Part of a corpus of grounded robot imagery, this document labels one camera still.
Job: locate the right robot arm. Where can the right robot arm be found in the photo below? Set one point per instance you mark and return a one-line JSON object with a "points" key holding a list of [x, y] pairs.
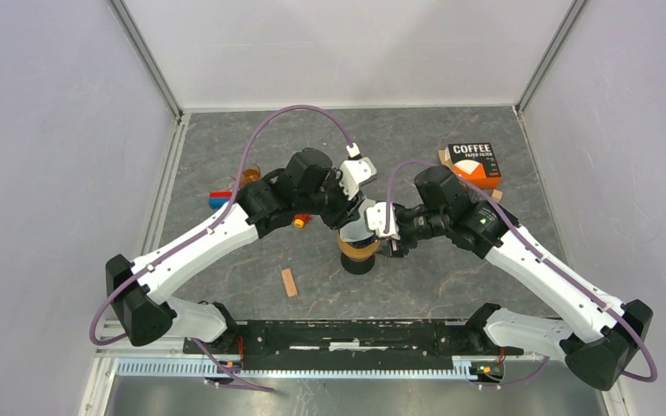
{"points": [[599, 337]]}

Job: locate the blue red toy brick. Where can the blue red toy brick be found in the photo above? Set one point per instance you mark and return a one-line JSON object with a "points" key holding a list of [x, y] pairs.
{"points": [[216, 200]]}

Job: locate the colourful toy brick car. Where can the colourful toy brick car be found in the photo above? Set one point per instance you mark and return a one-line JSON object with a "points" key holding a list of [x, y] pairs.
{"points": [[301, 220]]}

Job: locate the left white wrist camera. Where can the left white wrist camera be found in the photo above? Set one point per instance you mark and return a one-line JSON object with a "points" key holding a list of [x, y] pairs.
{"points": [[356, 171]]}

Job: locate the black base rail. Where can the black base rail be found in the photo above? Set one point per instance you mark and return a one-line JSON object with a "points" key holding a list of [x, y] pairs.
{"points": [[421, 344]]}

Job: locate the orange black coffee filter box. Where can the orange black coffee filter box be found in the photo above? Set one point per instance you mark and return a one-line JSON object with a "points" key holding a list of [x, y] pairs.
{"points": [[475, 162]]}

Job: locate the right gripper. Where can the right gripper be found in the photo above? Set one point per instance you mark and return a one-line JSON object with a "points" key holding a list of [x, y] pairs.
{"points": [[398, 245]]}

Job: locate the orange glass carafe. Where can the orange glass carafe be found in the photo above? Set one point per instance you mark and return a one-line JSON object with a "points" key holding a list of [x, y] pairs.
{"points": [[250, 173]]}

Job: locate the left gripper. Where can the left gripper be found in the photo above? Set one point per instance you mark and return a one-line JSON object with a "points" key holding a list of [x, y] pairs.
{"points": [[346, 212]]}

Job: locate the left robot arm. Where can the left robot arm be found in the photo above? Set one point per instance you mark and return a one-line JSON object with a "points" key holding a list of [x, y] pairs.
{"points": [[140, 291]]}

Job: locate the small wooden block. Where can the small wooden block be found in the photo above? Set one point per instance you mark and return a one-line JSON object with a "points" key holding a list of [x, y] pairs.
{"points": [[289, 283]]}

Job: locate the light wooden ring holder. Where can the light wooden ring holder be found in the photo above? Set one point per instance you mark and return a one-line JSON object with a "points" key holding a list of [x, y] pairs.
{"points": [[359, 251]]}

